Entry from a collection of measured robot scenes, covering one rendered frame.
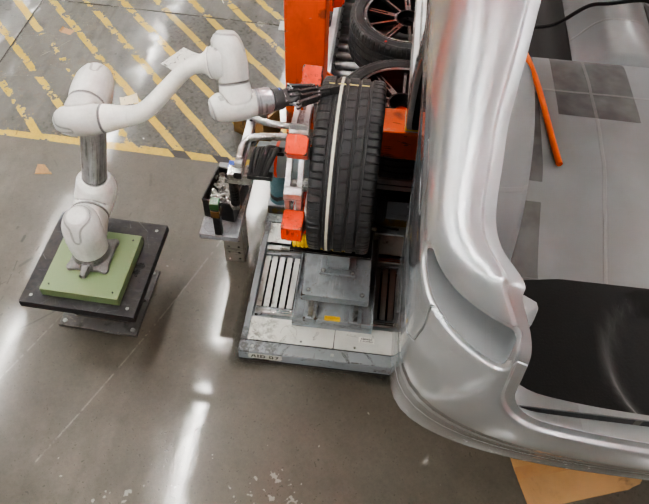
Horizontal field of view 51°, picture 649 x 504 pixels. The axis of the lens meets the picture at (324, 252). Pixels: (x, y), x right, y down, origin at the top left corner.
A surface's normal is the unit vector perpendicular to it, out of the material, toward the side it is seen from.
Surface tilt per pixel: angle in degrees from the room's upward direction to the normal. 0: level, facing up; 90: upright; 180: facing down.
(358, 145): 31
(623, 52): 4
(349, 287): 0
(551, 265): 14
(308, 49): 90
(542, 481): 2
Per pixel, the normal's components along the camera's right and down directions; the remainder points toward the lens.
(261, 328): 0.03, -0.59
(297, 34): -0.11, 0.80
